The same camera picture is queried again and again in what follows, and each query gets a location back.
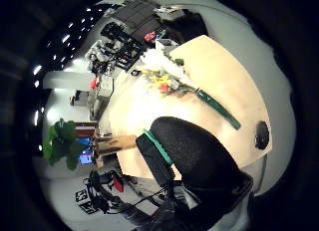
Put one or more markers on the black round table grommet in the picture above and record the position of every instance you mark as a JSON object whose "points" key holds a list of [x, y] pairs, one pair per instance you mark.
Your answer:
{"points": [[261, 135]]}

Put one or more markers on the red white striped sign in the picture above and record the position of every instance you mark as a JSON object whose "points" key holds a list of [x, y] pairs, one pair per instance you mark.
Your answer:
{"points": [[85, 128]]}

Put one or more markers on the white marker cube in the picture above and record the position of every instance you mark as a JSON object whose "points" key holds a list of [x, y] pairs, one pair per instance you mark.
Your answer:
{"points": [[84, 199]]}

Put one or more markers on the small red tool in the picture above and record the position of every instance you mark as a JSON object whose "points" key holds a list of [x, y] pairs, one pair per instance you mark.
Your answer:
{"points": [[149, 36]]}

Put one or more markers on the red object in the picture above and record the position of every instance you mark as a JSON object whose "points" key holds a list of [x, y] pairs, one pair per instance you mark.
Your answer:
{"points": [[118, 184]]}

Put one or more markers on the artificial flower bouquet green stems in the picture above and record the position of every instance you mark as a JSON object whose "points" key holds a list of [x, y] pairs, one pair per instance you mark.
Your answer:
{"points": [[217, 108]]}

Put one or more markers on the green potted plant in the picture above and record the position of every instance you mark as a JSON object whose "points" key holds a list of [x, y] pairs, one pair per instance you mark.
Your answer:
{"points": [[63, 144]]}

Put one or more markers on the black equipment rack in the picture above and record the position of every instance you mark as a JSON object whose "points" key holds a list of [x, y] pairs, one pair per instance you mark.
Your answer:
{"points": [[121, 48]]}

